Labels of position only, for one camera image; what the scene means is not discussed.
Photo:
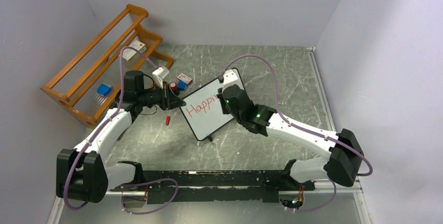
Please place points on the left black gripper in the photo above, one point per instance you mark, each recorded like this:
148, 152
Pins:
170, 99

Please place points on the red marker cap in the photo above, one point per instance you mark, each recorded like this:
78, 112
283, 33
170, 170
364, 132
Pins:
168, 119

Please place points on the black framed whiteboard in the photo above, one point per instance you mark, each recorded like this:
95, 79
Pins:
203, 111

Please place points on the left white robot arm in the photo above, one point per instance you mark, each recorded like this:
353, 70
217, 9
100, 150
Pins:
80, 172

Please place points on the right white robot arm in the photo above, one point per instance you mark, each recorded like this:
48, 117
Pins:
339, 155

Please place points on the blue small block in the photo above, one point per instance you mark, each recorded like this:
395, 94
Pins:
181, 85

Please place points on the red white small box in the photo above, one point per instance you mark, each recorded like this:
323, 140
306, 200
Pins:
184, 78

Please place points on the white red box on rack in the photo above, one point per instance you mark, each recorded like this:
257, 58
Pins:
133, 51

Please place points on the blue block on rack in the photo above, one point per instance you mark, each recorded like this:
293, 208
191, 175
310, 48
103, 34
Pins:
104, 90

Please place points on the orange wooden rack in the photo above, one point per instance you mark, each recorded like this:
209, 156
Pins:
74, 86

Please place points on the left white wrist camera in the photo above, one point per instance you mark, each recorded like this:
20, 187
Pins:
159, 75

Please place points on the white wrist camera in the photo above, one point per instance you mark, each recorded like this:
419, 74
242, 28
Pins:
159, 75
230, 78

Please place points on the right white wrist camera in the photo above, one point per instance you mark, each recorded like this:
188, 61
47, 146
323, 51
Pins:
230, 78

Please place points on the black base frame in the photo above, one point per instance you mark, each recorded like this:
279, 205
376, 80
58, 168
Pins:
209, 186

